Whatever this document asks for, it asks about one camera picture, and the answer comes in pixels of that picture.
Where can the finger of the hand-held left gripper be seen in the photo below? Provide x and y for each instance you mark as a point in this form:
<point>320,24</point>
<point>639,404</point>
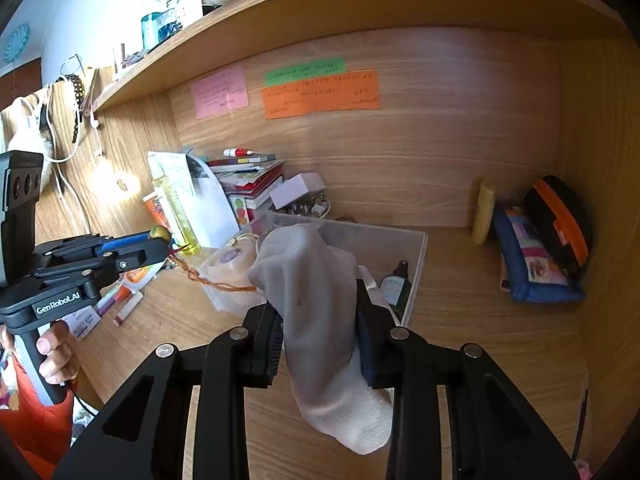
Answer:
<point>140,260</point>
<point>120,246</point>

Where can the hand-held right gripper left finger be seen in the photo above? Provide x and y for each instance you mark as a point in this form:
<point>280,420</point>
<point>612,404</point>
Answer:
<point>272,345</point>

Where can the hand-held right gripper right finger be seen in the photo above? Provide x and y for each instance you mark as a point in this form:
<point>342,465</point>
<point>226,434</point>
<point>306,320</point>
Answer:
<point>367,355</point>

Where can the bead tassel charm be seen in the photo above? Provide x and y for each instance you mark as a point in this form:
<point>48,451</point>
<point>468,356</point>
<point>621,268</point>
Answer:
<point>161,233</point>

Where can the white sock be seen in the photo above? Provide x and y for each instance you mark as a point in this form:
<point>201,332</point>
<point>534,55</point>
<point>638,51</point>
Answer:
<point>320,310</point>

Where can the dark green bottle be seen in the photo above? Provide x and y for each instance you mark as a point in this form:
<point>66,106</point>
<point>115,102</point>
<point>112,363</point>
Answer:
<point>395,290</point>

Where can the pink round device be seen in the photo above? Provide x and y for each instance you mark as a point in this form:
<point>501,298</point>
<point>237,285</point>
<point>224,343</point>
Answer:
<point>230,260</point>

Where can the clear plastic storage box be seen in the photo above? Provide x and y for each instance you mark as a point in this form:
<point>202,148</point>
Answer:
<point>390,245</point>

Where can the wooden desktop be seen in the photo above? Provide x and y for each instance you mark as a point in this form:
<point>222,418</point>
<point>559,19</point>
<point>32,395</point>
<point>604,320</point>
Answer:
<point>475,360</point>

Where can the person's left hand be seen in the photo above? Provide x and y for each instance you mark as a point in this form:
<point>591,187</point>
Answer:
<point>55,360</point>

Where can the pink white stick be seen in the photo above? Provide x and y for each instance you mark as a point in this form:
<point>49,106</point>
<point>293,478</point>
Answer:
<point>127,310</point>

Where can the orange tube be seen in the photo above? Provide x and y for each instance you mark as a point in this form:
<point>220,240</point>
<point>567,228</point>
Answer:
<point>157,210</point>

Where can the yellow liquid bottle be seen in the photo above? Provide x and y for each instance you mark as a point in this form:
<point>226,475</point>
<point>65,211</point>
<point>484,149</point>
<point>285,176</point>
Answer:
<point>182,230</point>

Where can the white printed card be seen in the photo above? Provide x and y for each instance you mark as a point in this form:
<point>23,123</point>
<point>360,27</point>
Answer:
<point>84,322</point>

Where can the dotted sticker sheet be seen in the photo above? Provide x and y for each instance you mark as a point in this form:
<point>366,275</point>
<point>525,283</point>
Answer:
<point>239,210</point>

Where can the stack of books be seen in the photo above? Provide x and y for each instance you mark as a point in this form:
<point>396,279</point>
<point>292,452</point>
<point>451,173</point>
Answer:
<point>250,180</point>

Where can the red white tube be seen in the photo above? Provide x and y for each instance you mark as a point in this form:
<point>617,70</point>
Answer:
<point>240,152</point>

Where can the pink wallet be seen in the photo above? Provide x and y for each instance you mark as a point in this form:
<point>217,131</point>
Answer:
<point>505,280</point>

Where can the small white box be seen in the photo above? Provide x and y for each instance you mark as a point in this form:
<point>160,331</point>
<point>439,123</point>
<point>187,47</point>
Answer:
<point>297,187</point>

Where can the yellow sponge block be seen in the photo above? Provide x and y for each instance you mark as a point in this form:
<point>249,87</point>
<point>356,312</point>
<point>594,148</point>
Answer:
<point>484,212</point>

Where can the pink paper note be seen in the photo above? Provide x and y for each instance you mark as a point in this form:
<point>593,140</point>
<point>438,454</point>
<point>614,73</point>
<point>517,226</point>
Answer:
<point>220,91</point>

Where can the blue patchwork pouch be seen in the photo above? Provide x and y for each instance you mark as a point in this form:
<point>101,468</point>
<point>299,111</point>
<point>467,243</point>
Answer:
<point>540,260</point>

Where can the person's orange clothing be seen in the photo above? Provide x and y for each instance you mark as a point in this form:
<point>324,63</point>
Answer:
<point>30,430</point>

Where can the orange paper note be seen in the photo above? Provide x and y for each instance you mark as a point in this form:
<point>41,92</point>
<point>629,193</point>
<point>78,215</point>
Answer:
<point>285,105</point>
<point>350,91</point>

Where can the blue glass jar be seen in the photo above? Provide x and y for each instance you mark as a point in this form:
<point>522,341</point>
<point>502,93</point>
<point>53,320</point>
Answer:
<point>170,20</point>
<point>151,27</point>

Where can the black orange case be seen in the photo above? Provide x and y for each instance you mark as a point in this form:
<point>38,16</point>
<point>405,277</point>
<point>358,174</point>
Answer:
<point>560,220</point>

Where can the pink paw toy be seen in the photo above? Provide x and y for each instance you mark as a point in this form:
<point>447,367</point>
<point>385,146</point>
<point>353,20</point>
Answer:
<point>582,470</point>

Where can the green paper note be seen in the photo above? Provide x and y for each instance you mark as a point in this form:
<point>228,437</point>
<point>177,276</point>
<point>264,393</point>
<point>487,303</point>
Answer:
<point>305,71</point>

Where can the wooden shelf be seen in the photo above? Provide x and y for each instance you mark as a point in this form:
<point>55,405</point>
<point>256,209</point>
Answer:
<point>350,0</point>

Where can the blue spiral wall decoration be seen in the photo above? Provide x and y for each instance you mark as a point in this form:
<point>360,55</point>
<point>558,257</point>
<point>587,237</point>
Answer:
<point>15,42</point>

